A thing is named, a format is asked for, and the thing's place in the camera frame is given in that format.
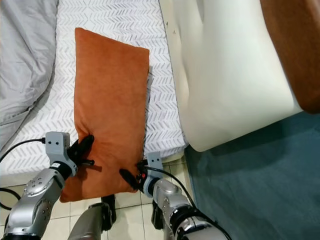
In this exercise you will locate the cream padded headboard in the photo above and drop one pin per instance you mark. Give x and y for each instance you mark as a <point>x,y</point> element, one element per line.
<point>230,75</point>

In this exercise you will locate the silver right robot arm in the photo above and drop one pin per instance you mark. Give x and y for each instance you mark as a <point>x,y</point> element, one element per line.
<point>167,197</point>

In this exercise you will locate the orange velvet pillow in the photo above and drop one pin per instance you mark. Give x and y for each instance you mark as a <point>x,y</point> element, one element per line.
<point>110,100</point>

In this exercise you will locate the white patterned mattress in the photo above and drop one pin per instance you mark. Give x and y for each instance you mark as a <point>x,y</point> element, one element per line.
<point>160,100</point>

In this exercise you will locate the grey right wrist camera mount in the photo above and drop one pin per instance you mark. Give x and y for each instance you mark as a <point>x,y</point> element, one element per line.
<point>155,160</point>

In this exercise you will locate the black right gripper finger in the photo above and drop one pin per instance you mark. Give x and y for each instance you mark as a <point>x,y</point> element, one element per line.
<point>130,177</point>

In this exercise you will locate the grey left robot leg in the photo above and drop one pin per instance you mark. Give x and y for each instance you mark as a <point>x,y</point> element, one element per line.
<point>85,225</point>

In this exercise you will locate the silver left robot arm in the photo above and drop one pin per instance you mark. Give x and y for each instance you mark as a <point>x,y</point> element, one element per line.
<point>35,200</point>

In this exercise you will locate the black right robot foot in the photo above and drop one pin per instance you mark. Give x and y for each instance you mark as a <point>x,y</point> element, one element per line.
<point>156,217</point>

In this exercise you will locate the grey duvet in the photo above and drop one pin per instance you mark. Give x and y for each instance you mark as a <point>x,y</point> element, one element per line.
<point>25,50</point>

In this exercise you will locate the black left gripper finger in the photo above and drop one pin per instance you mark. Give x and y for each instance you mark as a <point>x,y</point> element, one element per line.
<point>83,142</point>
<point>85,150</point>

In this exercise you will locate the black left robot foot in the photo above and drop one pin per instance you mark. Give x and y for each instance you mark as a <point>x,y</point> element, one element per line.
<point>108,212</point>

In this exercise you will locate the black robot foot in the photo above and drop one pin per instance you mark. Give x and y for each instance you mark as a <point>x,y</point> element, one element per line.
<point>156,217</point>
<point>108,212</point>

